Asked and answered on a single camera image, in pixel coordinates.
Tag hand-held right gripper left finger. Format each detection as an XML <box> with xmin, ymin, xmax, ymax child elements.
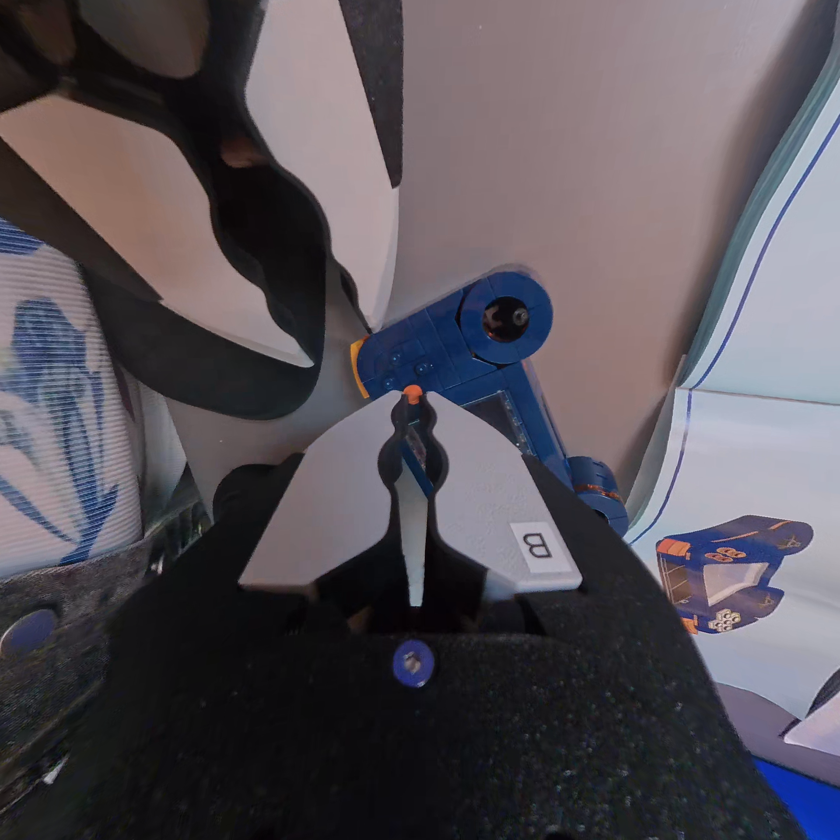
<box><xmin>238</xmin><ymin>390</ymin><xmax>406</xmax><ymax>593</ymax></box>

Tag white blue printed shirt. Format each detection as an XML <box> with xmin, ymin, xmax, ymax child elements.
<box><xmin>0</xmin><ymin>217</ymin><xmax>148</xmax><ymax>581</ymax></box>

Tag blue plastic bin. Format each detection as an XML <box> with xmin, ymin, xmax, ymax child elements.
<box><xmin>751</xmin><ymin>755</ymin><xmax>840</xmax><ymax>840</ymax></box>

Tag dark blue brick game console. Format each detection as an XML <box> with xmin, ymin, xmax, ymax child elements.
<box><xmin>351</xmin><ymin>266</ymin><xmax>631</xmax><ymax>536</ymax></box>

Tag open thick instruction booklet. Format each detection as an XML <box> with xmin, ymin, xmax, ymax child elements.
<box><xmin>623</xmin><ymin>0</ymin><xmax>840</xmax><ymax>723</ymax></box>

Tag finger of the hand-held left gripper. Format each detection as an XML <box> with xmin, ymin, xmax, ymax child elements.
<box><xmin>0</xmin><ymin>95</ymin><xmax>327</xmax><ymax>370</ymax></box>
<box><xmin>245</xmin><ymin>0</ymin><xmax>406</xmax><ymax>332</ymax></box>

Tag black snap-button strap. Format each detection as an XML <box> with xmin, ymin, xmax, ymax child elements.
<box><xmin>0</xmin><ymin>486</ymin><xmax>217</xmax><ymax>840</ymax></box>

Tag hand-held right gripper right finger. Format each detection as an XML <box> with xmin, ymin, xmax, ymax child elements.
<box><xmin>420</xmin><ymin>390</ymin><xmax>585</xmax><ymax>603</ymax></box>

